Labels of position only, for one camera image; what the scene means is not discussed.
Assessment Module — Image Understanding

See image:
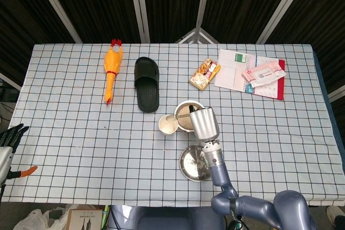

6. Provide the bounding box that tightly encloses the white paper cup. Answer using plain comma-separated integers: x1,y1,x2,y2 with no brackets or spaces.
157,114,179,136

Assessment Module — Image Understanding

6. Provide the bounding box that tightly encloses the white shoe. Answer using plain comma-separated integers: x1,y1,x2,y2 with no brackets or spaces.
326,205,345,227

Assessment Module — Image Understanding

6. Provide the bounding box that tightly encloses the metal spoon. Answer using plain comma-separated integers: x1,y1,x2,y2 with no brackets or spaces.
167,113,192,122

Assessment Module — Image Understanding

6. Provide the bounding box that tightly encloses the yellow snack box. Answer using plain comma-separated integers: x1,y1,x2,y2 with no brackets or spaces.
189,58,222,90

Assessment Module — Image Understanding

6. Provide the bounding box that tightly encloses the checkered tablecloth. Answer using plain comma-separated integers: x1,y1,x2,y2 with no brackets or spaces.
0,43,345,207

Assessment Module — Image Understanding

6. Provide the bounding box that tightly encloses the black slipper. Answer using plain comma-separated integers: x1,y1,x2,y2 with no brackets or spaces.
134,57,160,113

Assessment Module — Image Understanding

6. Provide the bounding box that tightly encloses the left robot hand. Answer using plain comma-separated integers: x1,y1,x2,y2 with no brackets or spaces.
0,123,38,187

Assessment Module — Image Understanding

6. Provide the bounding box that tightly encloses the brown cardboard box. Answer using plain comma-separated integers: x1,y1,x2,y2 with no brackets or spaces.
65,208,105,230

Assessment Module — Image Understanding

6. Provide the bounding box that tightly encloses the steel bowl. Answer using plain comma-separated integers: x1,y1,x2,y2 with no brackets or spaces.
174,100,205,133

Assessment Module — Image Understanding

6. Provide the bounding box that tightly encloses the pink wet wipes pack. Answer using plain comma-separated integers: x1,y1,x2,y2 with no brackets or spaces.
241,61,287,88

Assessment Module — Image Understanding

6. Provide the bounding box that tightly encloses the white plastic bag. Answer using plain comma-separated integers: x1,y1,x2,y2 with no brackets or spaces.
13,205,79,230

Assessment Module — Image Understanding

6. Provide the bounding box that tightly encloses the dark folding screen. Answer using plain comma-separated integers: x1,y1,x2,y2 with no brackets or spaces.
0,0,345,101

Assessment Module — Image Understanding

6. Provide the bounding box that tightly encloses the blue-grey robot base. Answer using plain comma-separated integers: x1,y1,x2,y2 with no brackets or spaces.
107,205,226,230

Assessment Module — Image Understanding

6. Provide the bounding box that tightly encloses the heap of raw rice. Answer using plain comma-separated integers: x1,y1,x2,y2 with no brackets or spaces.
177,104,194,130

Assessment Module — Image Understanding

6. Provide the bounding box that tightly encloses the steel plate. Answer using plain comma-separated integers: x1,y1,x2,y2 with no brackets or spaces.
179,145,213,182

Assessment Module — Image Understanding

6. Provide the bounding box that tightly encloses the yellow-green cable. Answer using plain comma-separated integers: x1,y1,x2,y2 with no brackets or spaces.
101,205,111,230

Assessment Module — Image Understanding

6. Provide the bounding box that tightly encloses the yellow rubber chicken toy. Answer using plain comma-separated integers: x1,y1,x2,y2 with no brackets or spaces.
103,39,124,106

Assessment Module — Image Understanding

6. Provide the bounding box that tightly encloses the black device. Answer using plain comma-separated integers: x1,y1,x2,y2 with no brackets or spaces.
0,79,21,104

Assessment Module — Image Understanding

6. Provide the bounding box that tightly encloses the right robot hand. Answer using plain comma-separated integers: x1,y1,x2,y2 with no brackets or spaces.
188,104,220,142

